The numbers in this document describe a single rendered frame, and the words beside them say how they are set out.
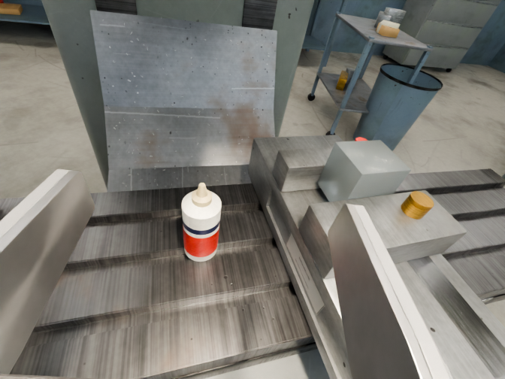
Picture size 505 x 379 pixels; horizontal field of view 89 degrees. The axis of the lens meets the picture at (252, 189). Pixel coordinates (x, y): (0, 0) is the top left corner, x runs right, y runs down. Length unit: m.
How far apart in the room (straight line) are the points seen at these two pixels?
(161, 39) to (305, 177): 0.36
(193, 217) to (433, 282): 0.24
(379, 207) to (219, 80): 0.38
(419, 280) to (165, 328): 0.25
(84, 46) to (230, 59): 0.25
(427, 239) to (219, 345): 0.22
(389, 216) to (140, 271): 0.27
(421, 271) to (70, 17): 0.61
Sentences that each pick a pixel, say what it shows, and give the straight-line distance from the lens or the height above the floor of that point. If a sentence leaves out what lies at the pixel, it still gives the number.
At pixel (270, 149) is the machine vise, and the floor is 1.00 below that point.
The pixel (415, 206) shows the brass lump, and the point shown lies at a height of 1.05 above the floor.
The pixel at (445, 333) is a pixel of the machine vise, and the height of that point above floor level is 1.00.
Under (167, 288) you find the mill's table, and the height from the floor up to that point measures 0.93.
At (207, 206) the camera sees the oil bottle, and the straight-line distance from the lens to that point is 0.26.
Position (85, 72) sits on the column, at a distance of 0.60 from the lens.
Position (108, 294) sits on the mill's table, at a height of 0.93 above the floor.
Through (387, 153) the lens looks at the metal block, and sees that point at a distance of 0.31.
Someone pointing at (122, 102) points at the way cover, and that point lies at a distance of 0.54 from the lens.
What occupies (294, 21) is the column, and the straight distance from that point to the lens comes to 0.60.
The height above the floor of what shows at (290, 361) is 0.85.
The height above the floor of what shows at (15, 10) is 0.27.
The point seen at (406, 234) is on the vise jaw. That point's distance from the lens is 0.28.
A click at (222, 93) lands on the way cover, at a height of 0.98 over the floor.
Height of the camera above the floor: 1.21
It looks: 44 degrees down
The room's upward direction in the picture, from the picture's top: 12 degrees clockwise
